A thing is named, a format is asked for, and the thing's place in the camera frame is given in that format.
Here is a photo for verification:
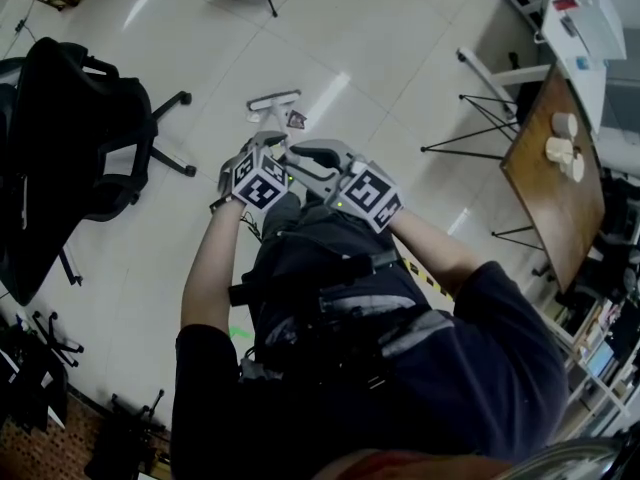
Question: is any white shelving unit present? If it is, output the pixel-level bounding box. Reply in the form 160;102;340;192
544;292;640;439

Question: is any white desk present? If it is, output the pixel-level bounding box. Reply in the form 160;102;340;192
455;0;629;137

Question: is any person's right forearm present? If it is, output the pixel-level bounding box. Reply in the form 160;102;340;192
388;207;489;302

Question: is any brown wooden table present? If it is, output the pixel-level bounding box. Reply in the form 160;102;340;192
419;62;607;294

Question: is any person's navy shirt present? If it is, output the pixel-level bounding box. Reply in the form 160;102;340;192
169;260;571;480

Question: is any black folded tripod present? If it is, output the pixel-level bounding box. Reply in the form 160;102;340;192
109;389;169;434

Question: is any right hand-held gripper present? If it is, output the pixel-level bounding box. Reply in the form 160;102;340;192
282;138;404;234

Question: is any black mesh office chair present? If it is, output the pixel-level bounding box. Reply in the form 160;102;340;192
0;36;199;307

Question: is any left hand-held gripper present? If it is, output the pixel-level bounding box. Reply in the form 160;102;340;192
217;130;293;215

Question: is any white paper cup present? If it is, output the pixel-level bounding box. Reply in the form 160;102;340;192
562;153;586;183
544;136;574;164
551;111;579;139

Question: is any black chest harness pack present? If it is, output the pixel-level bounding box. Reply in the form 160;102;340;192
227;247;456;394

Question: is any person's left forearm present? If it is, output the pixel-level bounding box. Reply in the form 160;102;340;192
180;202;249;334

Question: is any person's face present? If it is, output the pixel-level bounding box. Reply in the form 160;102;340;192
319;447;511;480

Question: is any black metal equipment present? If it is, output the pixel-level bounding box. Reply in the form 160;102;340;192
594;172;640;289

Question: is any yellow black floor tape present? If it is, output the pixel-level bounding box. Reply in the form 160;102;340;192
402;259;455;303

